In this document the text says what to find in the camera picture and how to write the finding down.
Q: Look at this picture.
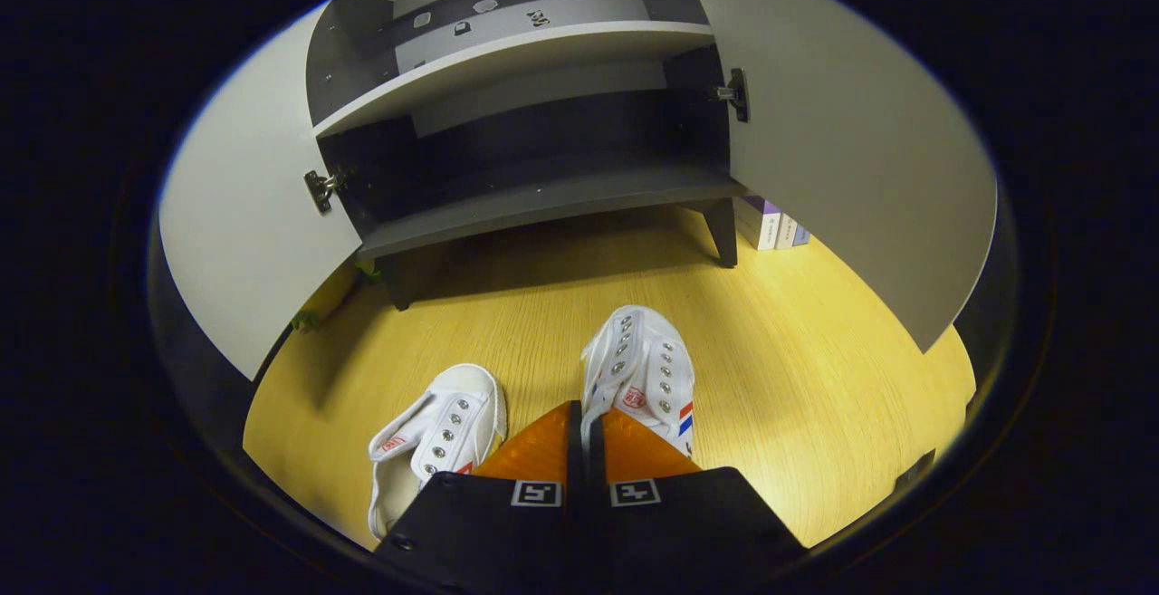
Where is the purple and white book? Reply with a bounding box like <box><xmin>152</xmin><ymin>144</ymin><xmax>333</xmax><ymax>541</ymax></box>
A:
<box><xmin>735</xmin><ymin>195</ymin><xmax>782</xmax><ymax>252</ymax></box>

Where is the black backdrop cloth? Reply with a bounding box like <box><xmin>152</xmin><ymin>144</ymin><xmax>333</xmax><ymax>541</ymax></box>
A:
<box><xmin>148</xmin><ymin>206</ymin><xmax>1020</xmax><ymax>487</ymax></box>

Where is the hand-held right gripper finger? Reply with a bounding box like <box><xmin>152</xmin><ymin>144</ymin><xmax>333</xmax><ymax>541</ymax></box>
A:
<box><xmin>584</xmin><ymin>407</ymin><xmax>807</xmax><ymax>578</ymax></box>
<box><xmin>373</xmin><ymin>400</ymin><xmax>585</xmax><ymax>578</ymax></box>

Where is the metal door hinge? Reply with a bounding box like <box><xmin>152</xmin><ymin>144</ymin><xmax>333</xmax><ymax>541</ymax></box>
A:
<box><xmin>714</xmin><ymin>68</ymin><xmax>751</xmax><ymax>123</ymax></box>
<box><xmin>303</xmin><ymin>168</ymin><xmax>350</xmax><ymax>216</ymax></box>

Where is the white shoe cabinet door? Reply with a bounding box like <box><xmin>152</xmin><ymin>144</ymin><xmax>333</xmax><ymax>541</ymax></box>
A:
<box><xmin>666</xmin><ymin>0</ymin><xmax>997</xmax><ymax>353</ymax></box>
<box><xmin>158</xmin><ymin>2</ymin><xmax>363</xmax><ymax>381</ymax></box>

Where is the white and grey shoe cabinet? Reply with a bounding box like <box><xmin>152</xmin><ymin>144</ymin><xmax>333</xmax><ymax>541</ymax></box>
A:
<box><xmin>303</xmin><ymin>0</ymin><xmax>751</xmax><ymax>311</ymax></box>

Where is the white canvas shoe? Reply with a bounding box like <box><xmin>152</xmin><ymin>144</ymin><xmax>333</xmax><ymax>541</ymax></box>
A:
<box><xmin>367</xmin><ymin>363</ymin><xmax>507</xmax><ymax>542</ymax></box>
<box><xmin>579</xmin><ymin>305</ymin><xmax>696</xmax><ymax>458</ymax></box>

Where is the yellow plush toy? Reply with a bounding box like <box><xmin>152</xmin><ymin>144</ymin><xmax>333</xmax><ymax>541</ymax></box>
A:
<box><xmin>290</xmin><ymin>260</ymin><xmax>386</xmax><ymax>335</ymax></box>

